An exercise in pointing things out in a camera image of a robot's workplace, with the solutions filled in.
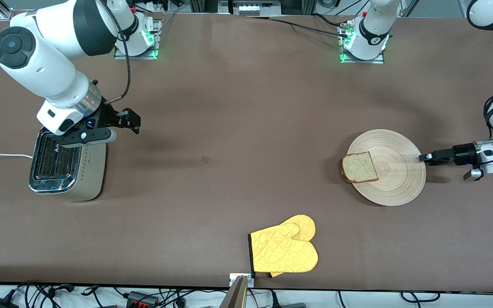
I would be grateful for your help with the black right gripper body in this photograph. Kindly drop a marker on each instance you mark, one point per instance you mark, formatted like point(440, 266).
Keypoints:
point(105, 116)

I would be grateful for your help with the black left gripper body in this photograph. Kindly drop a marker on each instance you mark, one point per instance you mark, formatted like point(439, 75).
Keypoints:
point(461, 152)

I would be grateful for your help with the round pale wooden plate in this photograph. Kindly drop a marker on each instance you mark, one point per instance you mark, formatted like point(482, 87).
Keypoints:
point(394, 171)

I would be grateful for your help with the slice of brown-crust bread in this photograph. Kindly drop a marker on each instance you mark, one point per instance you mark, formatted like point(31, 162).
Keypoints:
point(360, 167)

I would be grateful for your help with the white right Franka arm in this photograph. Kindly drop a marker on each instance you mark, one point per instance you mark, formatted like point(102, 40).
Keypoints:
point(45, 64)

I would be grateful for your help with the silver two-slot toaster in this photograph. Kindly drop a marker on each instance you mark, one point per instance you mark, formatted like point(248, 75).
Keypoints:
point(79, 175)

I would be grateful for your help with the yellow quilted oven mitt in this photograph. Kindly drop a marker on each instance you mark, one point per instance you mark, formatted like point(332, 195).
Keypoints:
point(307, 224)
point(283, 252)

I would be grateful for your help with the white power strip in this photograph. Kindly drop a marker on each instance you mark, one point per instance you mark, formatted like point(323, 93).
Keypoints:
point(257, 8)

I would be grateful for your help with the black power adapter orange plugs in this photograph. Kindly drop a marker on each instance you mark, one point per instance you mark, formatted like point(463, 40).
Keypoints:
point(142, 298)

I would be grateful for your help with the aluminium profile bar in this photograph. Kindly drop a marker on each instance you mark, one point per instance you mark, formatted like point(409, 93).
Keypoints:
point(236, 295)

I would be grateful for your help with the black power brick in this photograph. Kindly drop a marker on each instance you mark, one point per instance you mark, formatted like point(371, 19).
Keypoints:
point(0, 303)

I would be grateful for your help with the small metal table bracket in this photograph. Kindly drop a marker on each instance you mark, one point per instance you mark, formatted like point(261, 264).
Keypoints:
point(250, 280)

